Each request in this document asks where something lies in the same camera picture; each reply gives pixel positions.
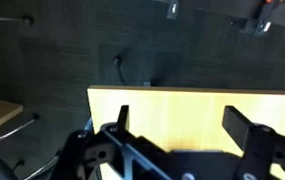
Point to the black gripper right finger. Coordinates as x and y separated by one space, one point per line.
238 128

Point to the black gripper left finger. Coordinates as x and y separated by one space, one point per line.
124 117

